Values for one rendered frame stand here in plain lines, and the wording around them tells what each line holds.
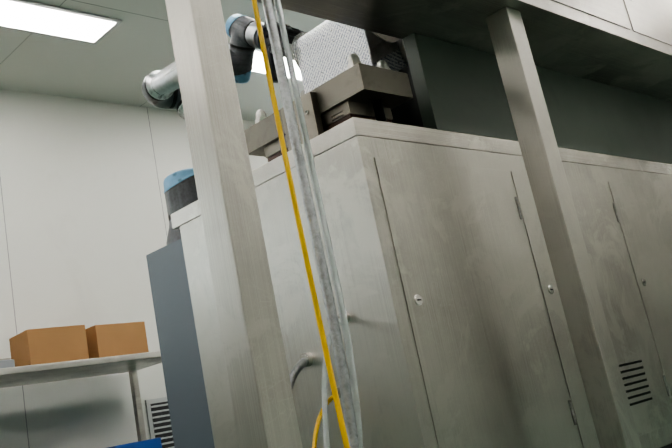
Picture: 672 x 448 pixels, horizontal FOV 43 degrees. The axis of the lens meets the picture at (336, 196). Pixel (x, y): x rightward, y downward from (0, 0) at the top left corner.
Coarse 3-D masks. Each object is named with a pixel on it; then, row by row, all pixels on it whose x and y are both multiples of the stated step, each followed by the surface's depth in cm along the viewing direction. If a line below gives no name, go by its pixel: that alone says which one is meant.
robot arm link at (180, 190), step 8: (192, 168) 256; (168, 176) 254; (176, 176) 253; (184, 176) 253; (192, 176) 254; (168, 184) 254; (176, 184) 252; (184, 184) 252; (192, 184) 253; (168, 192) 253; (176, 192) 252; (184, 192) 252; (192, 192) 253; (168, 200) 253; (176, 200) 251; (184, 200) 251; (192, 200) 252; (168, 208) 253; (176, 208) 251
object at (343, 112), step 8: (344, 104) 183; (352, 104) 183; (360, 104) 185; (368, 104) 187; (328, 112) 186; (336, 112) 184; (344, 112) 182; (352, 112) 182; (360, 112) 184; (368, 112) 186; (328, 120) 186; (336, 120) 184; (344, 120) 183; (328, 128) 186; (272, 144) 199; (272, 152) 198; (280, 152) 197
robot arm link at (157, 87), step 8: (152, 72) 271; (160, 72) 263; (168, 72) 257; (176, 72) 252; (144, 80) 272; (152, 80) 268; (160, 80) 263; (168, 80) 259; (176, 80) 256; (144, 88) 271; (152, 88) 269; (160, 88) 265; (168, 88) 263; (176, 88) 263; (144, 96) 275; (152, 96) 270; (160, 96) 271; (168, 96) 273; (152, 104) 278; (160, 104) 277; (168, 104) 279
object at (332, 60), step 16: (352, 32) 208; (336, 48) 211; (352, 48) 208; (368, 48) 204; (304, 64) 219; (320, 64) 215; (336, 64) 211; (368, 64) 204; (304, 80) 219; (320, 80) 215
